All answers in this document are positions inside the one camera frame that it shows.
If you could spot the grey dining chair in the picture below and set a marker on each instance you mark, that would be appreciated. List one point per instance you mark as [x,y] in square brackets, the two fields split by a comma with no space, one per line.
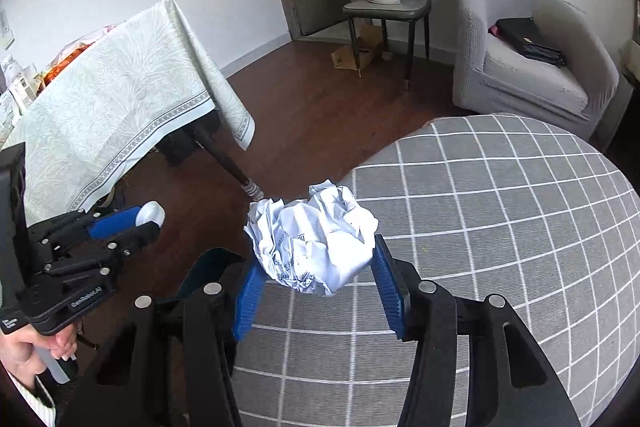
[420,7]

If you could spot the pale green patterned tablecloth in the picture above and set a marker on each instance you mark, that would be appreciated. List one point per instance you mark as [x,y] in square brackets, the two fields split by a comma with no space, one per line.
[125,97]

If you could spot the white carton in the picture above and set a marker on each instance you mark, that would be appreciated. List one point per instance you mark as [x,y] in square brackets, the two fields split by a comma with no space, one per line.
[17,92]

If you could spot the white paper ball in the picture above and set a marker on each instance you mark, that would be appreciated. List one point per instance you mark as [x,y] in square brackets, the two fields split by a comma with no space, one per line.
[320,237]

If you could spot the black table leg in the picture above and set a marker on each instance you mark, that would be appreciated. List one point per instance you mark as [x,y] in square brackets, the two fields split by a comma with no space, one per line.
[225,162]

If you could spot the person's left forearm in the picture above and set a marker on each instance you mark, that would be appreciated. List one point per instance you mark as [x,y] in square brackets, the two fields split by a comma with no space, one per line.
[27,404]

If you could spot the black leather bag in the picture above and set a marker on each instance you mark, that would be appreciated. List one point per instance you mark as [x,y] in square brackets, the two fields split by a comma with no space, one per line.
[520,34]

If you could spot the grey checked tablecloth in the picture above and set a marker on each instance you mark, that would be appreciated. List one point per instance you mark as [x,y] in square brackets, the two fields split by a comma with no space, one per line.
[500,207]

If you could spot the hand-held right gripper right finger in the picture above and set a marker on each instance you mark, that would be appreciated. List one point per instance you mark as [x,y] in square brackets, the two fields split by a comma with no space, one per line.
[387,287]

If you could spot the flat cardboard box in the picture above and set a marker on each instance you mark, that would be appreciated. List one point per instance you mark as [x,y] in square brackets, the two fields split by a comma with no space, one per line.
[345,57]

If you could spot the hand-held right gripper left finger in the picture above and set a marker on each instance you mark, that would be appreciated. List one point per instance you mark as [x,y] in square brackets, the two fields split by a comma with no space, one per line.
[247,302]

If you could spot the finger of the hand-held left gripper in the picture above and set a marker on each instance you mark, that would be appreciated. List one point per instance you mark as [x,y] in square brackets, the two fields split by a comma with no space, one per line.
[112,223]
[135,243]

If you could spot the orange snack bag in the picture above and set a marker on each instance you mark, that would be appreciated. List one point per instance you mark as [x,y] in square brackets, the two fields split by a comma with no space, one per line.
[65,62]

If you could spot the dark storage box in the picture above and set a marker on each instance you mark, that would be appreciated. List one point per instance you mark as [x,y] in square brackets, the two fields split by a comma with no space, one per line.
[175,149]

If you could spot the person's left hand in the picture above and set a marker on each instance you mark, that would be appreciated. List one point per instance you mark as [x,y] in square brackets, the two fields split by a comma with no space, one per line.
[25,352]

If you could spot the grey fabric armchair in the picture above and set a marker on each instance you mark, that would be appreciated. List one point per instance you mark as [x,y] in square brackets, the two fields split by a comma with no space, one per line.
[475,72]

